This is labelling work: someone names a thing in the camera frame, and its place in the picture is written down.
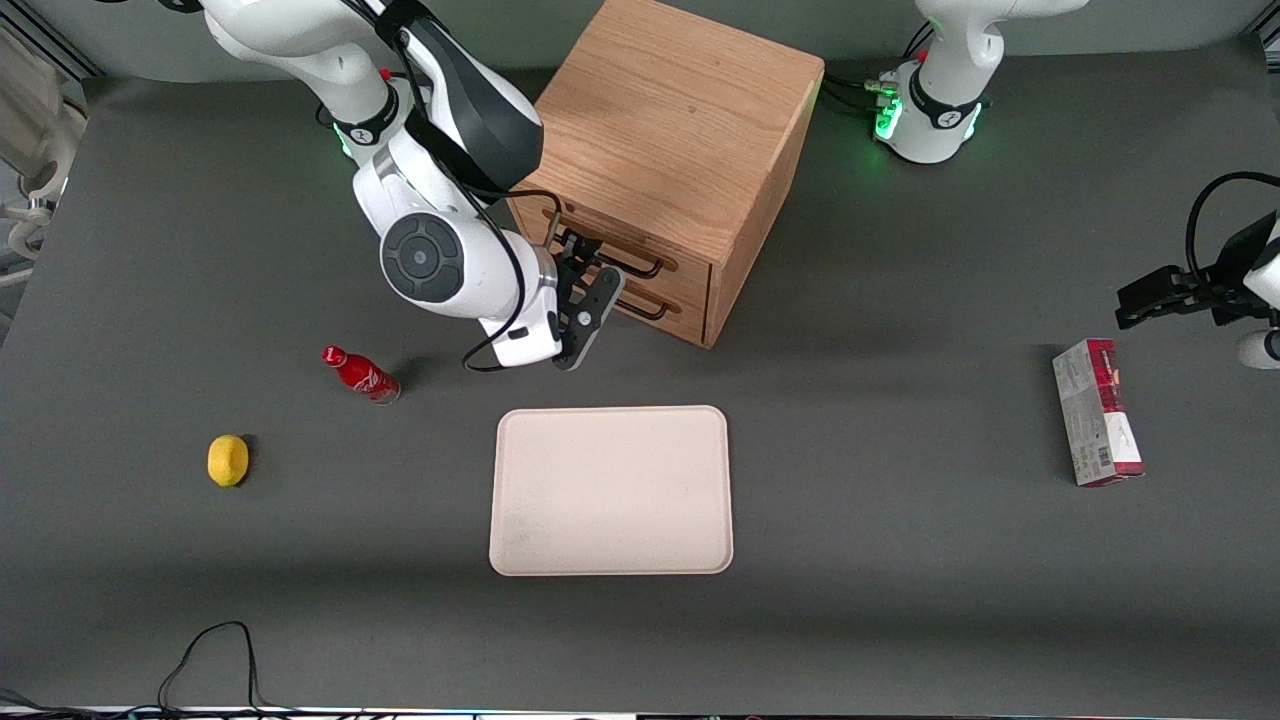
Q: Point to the white background equipment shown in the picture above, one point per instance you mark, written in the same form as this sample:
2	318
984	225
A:
35	120

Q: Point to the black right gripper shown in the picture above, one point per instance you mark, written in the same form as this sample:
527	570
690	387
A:
568	262

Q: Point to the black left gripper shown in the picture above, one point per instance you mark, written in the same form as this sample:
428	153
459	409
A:
1221	286

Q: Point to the red cola bottle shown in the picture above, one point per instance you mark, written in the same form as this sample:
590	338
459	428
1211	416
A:
362	376

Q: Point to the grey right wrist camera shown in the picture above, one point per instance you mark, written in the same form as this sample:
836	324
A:
590	325

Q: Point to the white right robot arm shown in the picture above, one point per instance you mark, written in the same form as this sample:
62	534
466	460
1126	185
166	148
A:
470	290

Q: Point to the cream rectangular tray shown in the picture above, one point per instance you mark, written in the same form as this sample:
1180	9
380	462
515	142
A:
610	490

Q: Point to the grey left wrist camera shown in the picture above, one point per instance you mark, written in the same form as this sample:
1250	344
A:
1258	350

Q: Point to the oak wooden drawer cabinet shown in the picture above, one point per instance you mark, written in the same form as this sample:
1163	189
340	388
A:
670	110

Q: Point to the yellow lemon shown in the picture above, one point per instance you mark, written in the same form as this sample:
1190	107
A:
228	461

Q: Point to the black metal frame rail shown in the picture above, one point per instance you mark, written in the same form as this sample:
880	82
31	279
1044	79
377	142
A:
65	45

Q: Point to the grey and red carton box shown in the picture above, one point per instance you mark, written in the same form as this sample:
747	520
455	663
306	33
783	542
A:
1095	415

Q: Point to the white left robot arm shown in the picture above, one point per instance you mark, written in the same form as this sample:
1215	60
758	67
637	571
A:
940	100

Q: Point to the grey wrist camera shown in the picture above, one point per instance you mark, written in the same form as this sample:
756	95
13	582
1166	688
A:
1258	350
590	325

